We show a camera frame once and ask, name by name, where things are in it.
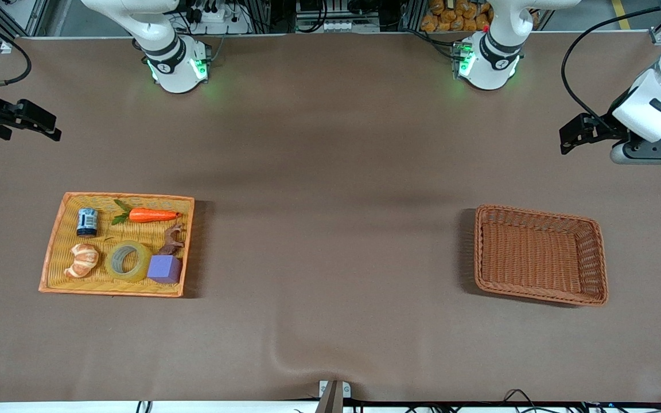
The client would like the clear yellowish tape roll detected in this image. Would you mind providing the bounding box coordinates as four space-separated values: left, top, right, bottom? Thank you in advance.
105 240 152 283

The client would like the yellow wicker tray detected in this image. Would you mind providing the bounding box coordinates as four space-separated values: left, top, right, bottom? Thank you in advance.
38 192 196 299

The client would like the small blue can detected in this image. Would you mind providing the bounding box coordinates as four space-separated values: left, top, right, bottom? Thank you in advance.
76 208 99 237

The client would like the brown wicker basket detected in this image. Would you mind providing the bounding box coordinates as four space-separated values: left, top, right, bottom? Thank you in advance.
473 204 609 307

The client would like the toy croissant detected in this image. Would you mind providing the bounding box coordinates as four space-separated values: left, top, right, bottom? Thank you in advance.
64 243 100 279

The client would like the orange toy carrot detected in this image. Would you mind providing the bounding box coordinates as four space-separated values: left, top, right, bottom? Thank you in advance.
111 198 181 226

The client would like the brown toy horse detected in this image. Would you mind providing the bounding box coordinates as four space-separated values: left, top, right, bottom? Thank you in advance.
157 223 186 256

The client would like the pile of orange items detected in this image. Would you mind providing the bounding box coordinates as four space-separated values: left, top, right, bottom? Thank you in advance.
420 0 493 33

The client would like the purple cube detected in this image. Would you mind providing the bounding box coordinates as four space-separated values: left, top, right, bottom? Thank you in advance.
146 255 184 285

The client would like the white power strip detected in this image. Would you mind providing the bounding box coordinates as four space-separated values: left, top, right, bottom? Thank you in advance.
192 5 251 35

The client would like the brown table cover sheet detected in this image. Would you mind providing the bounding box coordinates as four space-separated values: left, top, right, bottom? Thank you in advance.
0 30 661 403

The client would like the white terminal block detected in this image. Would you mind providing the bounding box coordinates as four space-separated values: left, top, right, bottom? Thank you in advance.
296 17 380 33

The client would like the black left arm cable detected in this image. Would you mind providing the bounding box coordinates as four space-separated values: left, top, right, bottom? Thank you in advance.
560 6 661 130

